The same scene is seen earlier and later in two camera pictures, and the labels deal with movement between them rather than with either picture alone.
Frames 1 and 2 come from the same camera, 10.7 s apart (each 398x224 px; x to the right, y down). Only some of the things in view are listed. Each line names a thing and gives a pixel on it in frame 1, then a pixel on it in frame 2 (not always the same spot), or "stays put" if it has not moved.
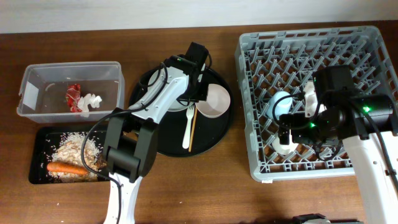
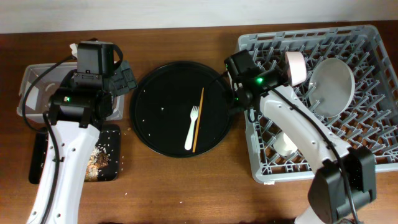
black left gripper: (205, 83) → (124, 78)
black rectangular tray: (44, 142) stays put
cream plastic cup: (284, 149) stays put
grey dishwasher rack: (272, 62) stays put
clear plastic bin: (83, 92) stays put
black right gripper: (296, 119) → (236, 104)
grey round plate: (172, 73) → (331, 87)
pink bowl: (217, 102) → (297, 66)
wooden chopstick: (193, 130) → (198, 119)
